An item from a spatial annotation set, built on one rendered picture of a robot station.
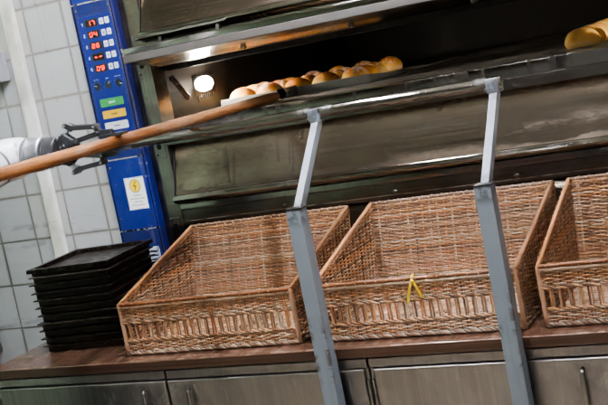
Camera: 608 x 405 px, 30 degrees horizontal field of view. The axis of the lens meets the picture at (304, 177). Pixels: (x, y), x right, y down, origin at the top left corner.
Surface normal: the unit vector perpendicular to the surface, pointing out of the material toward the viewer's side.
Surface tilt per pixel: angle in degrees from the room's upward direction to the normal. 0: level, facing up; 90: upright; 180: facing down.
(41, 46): 90
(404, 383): 90
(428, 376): 91
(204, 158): 70
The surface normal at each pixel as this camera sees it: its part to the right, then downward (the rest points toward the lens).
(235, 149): -0.46, -0.16
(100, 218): -0.41, 0.18
